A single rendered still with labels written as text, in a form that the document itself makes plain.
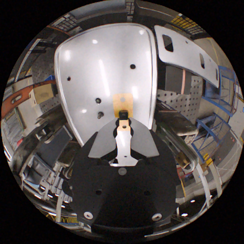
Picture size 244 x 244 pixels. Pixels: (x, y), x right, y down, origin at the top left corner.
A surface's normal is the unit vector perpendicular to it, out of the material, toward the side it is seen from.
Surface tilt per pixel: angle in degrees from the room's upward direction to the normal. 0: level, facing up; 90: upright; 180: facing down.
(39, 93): 90
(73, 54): 0
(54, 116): 90
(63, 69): 0
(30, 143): 81
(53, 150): 90
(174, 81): 0
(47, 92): 90
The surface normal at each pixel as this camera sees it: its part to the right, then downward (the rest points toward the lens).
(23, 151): 0.99, 0.04
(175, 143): -0.98, 0.15
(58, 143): 0.98, -0.18
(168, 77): -0.01, 0.51
